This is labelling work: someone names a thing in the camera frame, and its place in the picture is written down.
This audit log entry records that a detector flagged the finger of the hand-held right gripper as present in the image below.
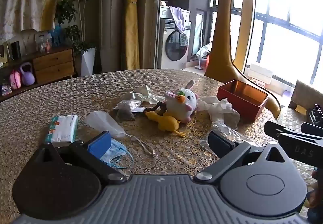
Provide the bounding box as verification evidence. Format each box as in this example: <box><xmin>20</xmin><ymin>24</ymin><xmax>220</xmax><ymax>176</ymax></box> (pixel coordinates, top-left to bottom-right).
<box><xmin>301</xmin><ymin>122</ymin><xmax>323</xmax><ymax>138</ymax></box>
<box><xmin>264</xmin><ymin>121</ymin><xmax>323</xmax><ymax>164</ymax></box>

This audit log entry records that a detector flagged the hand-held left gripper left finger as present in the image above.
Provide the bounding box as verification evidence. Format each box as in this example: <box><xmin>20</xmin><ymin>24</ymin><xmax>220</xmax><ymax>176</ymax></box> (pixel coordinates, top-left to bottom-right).
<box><xmin>35</xmin><ymin>131</ymin><xmax>127</xmax><ymax>185</ymax></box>

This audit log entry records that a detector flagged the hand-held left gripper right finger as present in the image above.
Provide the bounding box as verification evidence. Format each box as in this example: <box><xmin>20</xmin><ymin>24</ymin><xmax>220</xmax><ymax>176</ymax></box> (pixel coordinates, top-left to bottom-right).
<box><xmin>193</xmin><ymin>130</ymin><xmax>291</xmax><ymax>185</ymax></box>

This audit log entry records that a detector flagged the clear plastic bag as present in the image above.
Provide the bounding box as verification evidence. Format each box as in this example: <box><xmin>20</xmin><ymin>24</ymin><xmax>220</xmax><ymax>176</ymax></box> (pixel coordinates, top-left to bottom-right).
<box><xmin>83</xmin><ymin>111</ymin><xmax>157</xmax><ymax>156</ymax></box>
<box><xmin>200</xmin><ymin>123</ymin><xmax>250</xmax><ymax>149</ymax></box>

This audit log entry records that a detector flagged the blue face mask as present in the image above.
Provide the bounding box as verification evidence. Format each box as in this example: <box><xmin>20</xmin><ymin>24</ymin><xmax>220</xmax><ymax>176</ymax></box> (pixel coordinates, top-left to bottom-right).
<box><xmin>101</xmin><ymin>138</ymin><xmax>134</xmax><ymax>169</ymax></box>

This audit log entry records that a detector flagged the white knitted cloth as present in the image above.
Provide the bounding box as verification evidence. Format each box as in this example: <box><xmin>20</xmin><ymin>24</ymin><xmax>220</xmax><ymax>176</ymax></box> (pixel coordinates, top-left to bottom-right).
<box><xmin>198</xmin><ymin>96</ymin><xmax>241</xmax><ymax>130</ymax></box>

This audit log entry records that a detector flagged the white teal tissue pack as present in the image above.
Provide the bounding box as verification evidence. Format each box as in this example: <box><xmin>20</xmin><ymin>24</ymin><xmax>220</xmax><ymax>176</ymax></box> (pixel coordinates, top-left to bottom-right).
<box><xmin>45</xmin><ymin>115</ymin><xmax>78</xmax><ymax>143</ymax></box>

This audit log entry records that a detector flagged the grey plastic pouch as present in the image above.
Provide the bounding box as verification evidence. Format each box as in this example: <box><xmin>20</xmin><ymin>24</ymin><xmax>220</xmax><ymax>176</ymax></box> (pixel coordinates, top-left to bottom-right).
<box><xmin>113</xmin><ymin>99</ymin><xmax>145</xmax><ymax>121</ymax></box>

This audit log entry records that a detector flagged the red rectangular box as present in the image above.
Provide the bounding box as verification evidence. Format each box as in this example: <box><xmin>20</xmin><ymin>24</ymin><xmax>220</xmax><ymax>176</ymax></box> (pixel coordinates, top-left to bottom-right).
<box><xmin>217</xmin><ymin>80</ymin><xmax>269</xmax><ymax>122</ymax></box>

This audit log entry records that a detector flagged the white bunny plush toy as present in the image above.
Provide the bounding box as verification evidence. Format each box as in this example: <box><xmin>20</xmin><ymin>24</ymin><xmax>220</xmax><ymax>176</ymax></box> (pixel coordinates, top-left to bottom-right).
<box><xmin>164</xmin><ymin>80</ymin><xmax>200</xmax><ymax>123</ymax></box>

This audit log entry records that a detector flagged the yellow rubber chicken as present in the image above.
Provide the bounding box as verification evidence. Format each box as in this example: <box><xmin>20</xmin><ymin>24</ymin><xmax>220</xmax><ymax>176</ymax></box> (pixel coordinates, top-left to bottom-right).
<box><xmin>145</xmin><ymin>110</ymin><xmax>187</xmax><ymax>138</ymax></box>

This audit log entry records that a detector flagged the white yellow patterned seat cover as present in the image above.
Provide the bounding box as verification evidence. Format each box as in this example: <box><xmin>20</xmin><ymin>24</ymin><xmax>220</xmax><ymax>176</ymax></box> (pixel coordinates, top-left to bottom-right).
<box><xmin>278</xmin><ymin>107</ymin><xmax>312</xmax><ymax>128</ymax></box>

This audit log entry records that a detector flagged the tan chair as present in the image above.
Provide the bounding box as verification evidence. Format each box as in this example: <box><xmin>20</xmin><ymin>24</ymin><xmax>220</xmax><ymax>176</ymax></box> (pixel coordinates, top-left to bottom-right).
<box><xmin>288</xmin><ymin>80</ymin><xmax>323</xmax><ymax>113</ymax></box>

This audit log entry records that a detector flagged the red white carton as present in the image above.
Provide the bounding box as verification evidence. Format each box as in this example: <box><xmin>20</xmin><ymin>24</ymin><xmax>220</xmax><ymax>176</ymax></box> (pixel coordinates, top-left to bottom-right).
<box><xmin>249</xmin><ymin>78</ymin><xmax>268</xmax><ymax>88</ymax></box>

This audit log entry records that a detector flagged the gold patterned tablecloth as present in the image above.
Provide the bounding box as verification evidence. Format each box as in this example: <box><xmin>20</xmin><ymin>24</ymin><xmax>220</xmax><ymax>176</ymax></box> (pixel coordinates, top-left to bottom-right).
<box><xmin>0</xmin><ymin>69</ymin><xmax>318</xmax><ymax>224</ymax></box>

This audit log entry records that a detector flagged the potted tree white planter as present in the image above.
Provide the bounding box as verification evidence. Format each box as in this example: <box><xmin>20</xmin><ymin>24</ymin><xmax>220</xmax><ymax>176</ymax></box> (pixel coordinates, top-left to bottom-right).
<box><xmin>54</xmin><ymin>0</ymin><xmax>98</xmax><ymax>77</ymax></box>

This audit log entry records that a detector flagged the tan giraffe statue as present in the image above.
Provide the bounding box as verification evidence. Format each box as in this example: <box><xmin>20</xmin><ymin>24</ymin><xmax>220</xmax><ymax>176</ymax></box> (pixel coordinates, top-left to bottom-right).
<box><xmin>201</xmin><ymin>0</ymin><xmax>281</xmax><ymax>120</ymax></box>

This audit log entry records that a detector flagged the wooden drawer cabinet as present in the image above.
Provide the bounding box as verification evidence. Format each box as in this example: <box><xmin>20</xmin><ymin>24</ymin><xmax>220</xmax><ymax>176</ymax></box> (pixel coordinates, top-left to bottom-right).
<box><xmin>0</xmin><ymin>46</ymin><xmax>76</xmax><ymax>99</ymax></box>

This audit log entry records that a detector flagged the white bag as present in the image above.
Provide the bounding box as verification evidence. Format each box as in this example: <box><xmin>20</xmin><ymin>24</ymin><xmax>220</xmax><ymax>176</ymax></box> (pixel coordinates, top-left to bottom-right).
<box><xmin>196</xmin><ymin>42</ymin><xmax>213</xmax><ymax>57</ymax></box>

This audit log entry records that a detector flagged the purple kettlebell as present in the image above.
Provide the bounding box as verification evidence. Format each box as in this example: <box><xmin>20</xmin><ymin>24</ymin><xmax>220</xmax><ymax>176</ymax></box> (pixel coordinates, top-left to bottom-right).
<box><xmin>19</xmin><ymin>62</ymin><xmax>35</xmax><ymax>86</ymax></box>

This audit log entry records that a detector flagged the pink toy case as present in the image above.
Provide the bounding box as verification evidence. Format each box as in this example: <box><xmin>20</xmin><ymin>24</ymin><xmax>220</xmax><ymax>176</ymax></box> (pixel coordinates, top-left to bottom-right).
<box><xmin>9</xmin><ymin>70</ymin><xmax>22</xmax><ymax>90</ymax></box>

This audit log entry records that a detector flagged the white washing machine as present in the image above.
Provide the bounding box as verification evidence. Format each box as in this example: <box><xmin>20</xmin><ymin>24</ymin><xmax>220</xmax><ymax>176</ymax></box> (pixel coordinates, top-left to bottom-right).
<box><xmin>156</xmin><ymin>5</ymin><xmax>192</xmax><ymax>70</ymax></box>

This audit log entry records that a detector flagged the blue toy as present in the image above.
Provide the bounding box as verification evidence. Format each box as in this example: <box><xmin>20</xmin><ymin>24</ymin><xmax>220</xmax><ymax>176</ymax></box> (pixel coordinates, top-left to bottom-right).
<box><xmin>52</xmin><ymin>23</ymin><xmax>65</xmax><ymax>46</ymax></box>

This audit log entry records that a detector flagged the glass jar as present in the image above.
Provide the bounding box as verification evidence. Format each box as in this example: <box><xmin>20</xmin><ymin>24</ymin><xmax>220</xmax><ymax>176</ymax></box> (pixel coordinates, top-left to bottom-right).
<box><xmin>35</xmin><ymin>32</ymin><xmax>52</xmax><ymax>53</ymax></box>

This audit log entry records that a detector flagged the yellow curtain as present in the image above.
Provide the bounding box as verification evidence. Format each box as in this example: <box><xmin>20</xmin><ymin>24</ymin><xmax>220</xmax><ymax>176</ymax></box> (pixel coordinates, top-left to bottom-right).
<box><xmin>125</xmin><ymin>0</ymin><xmax>145</xmax><ymax>70</ymax></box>

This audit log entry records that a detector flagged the black speaker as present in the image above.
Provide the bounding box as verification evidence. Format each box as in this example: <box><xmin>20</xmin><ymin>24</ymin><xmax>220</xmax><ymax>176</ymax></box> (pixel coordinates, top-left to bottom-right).
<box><xmin>11</xmin><ymin>41</ymin><xmax>22</xmax><ymax>60</ymax></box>

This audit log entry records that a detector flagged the beige bag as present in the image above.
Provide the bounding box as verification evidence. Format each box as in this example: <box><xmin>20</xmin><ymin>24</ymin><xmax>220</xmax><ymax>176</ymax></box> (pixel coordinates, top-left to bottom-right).
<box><xmin>20</xmin><ymin>29</ymin><xmax>38</xmax><ymax>56</ymax></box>

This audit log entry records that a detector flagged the white tower air conditioner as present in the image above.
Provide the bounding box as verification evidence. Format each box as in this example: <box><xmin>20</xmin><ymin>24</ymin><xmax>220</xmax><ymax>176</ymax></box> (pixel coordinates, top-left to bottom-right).
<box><xmin>100</xmin><ymin>0</ymin><xmax>127</xmax><ymax>73</ymax></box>

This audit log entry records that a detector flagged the purple cloth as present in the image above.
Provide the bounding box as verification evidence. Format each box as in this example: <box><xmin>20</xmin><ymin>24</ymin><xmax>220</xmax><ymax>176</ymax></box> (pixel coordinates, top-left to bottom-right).
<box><xmin>169</xmin><ymin>6</ymin><xmax>186</xmax><ymax>33</ymax></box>

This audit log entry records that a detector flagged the yellow hanging cloth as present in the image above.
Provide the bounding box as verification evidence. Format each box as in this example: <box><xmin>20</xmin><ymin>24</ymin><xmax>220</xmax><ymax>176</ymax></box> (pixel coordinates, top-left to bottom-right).
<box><xmin>42</xmin><ymin>0</ymin><xmax>66</xmax><ymax>33</ymax></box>

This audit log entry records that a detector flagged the white patterned hanging cloth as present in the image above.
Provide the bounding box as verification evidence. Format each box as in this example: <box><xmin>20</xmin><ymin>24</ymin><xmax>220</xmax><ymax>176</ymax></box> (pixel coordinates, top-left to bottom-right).
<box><xmin>0</xmin><ymin>0</ymin><xmax>49</xmax><ymax>40</ymax></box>

